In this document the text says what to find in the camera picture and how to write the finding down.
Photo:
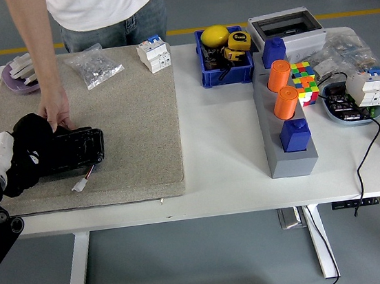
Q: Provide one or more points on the person's right hand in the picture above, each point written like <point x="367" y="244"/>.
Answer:
<point x="55" y="106"/>

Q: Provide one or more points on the black glossy panel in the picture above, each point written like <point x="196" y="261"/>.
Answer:
<point x="80" y="148"/>

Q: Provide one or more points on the person's right forearm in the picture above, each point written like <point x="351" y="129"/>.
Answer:
<point x="40" y="56"/>

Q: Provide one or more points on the black desk control panel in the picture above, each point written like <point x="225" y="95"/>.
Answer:
<point x="356" y="203"/>

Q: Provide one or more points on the white plastic clip piece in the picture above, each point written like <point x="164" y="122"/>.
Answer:
<point x="21" y="64"/>
<point x="30" y="77"/>

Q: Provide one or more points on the purple plastic tray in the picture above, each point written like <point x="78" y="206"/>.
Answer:
<point x="15" y="86"/>

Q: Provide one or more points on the clear bag of screws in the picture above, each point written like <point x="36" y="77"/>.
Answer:
<point x="94" y="68"/>

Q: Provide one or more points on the grey-brown mat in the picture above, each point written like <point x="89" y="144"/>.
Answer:
<point x="132" y="121"/>

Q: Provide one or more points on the person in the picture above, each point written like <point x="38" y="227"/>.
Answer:
<point x="103" y="3"/>

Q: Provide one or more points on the mat zipper pull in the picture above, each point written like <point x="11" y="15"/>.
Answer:
<point x="162" y="201"/>

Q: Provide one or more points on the white table leg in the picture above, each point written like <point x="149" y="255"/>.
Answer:
<point x="78" y="273"/>
<point x="328" y="270"/>

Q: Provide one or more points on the dark metal tool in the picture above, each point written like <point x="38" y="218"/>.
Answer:
<point x="211" y="58"/>

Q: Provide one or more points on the blue plastic bin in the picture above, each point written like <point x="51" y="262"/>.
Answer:
<point x="226" y="77"/>

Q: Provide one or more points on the yellow round dome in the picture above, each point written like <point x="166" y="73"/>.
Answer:
<point x="214" y="36"/>

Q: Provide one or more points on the yellow and black tool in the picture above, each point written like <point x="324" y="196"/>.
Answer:
<point x="232" y="54"/>

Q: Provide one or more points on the yellow tape measure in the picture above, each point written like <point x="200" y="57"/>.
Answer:
<point x="239" y="40"/>

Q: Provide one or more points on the blue block with knob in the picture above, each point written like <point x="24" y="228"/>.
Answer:
<point x="273" y="53"/>
<point x="294" y="137"/>

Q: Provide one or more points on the orange cylinder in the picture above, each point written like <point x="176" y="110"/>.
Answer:
<point x="278" y="75"/>
<point x="284" y="102"/>

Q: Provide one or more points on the grey block holder base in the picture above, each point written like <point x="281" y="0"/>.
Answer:
<point x="292" y="165"/>

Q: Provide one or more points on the multicolour puzzle cube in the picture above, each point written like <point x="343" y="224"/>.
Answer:
<point x="305" y="83"/>

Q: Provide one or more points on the black electronic parts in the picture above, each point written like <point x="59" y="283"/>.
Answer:
<point x="338" y="99"/>

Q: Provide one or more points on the light blue tray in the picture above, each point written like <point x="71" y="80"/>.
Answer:
<point x="346" y="122"/>

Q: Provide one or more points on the clear bags of small parts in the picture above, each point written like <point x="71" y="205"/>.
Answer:
<point x="344" y="48"/>

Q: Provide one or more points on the white circuit breaker blue switch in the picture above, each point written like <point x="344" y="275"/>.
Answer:
<point x="154" y="56"/>
<point x="366" y="89"/>

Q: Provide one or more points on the grey electrical enclosure box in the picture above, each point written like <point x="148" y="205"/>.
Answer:
<point x="305" y="43"/>

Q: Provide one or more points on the grey metal bracket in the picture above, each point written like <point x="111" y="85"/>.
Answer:
<point x="289" y="219"/>

